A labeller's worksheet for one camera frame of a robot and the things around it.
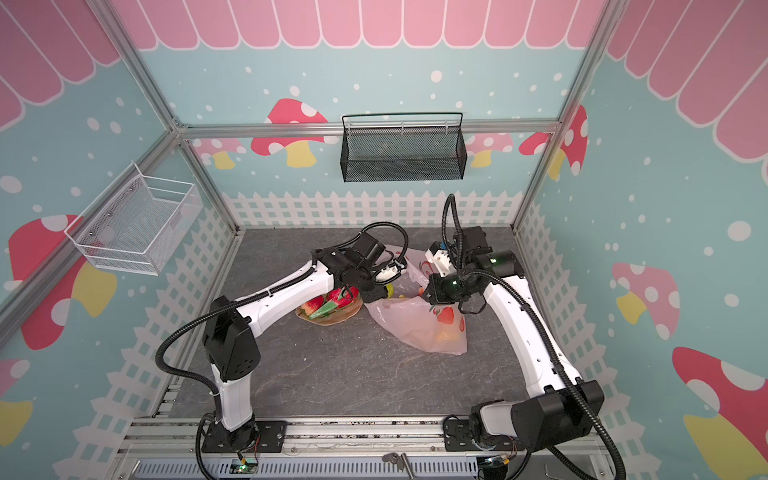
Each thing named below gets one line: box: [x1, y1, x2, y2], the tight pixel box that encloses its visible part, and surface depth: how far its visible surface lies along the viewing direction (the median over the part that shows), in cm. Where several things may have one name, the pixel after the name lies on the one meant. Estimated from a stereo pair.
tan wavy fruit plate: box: [295, 297, 363, 326], surface depth 93 cm
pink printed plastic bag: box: [364, 246, 468, 356], surface depth 79 cm
